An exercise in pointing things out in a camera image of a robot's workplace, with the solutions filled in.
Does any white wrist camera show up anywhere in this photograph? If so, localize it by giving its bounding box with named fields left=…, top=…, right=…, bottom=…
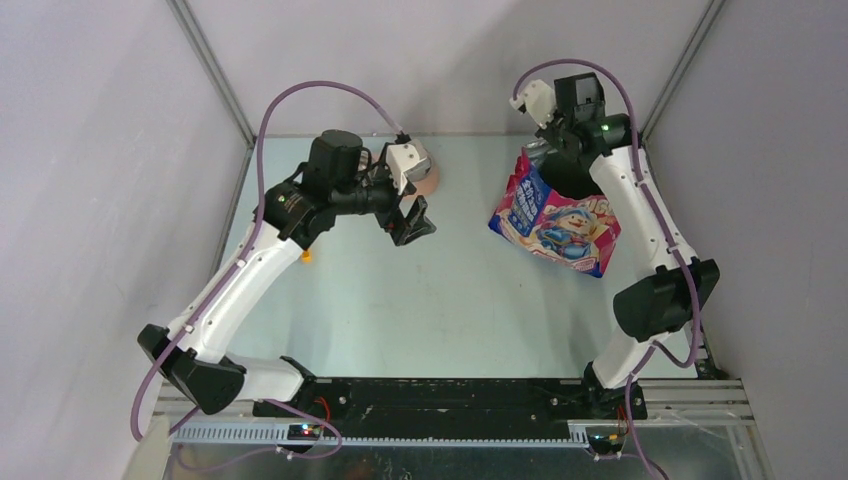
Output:
left=509, top=80, right=557, bottom=130
left=385, top=140, right=423, bottom=196

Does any left steel bowl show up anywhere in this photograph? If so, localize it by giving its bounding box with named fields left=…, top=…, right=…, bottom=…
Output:
left=406, top=146, right=435, bottom=183

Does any aluminium corner post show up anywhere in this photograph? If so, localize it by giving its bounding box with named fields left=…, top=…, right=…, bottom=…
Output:
left=641, top=0, right=727, bottom=142
left=166, top=0, right=256, bottom=149

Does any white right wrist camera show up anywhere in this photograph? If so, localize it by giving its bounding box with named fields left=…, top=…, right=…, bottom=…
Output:
left=509, top=80, right=557, bottom=130

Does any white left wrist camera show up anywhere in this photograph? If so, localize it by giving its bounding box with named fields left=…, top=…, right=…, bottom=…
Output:
left=385, top=140, right=423, bottom=196

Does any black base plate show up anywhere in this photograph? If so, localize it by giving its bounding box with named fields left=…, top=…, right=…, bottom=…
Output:
left=291, top=378, right=648, bottom=439

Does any aluminium corner post left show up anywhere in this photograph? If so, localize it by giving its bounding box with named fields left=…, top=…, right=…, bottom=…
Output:
left=166, top=0, right=256, bottom=149

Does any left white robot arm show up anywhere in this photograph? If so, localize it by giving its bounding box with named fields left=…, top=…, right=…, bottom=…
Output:
left=138, top=130, right=436, bottom=417

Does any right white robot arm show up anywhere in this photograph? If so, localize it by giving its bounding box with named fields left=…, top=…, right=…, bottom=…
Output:
left=517, top=73, right=720, bottom=418

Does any grey slotted cable duct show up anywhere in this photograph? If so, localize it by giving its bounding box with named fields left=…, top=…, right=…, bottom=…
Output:
left=172, top=422, right=589, bottom=448

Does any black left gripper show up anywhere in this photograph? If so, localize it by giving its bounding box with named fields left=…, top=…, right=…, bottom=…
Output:
left=331, top=157, right=435, bottom=244

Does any aluminium corner post right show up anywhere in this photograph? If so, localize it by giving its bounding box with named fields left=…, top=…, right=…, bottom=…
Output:
left=641, top=0, right=727, bottom=142

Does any pink double pet feeder base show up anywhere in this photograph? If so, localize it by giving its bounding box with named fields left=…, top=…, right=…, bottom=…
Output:
left=367, top=145, right=439, bottom=198

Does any colourful cat food bag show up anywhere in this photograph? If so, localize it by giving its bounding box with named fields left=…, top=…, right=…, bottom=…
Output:
left=488, top=141, right=621, bottom=278

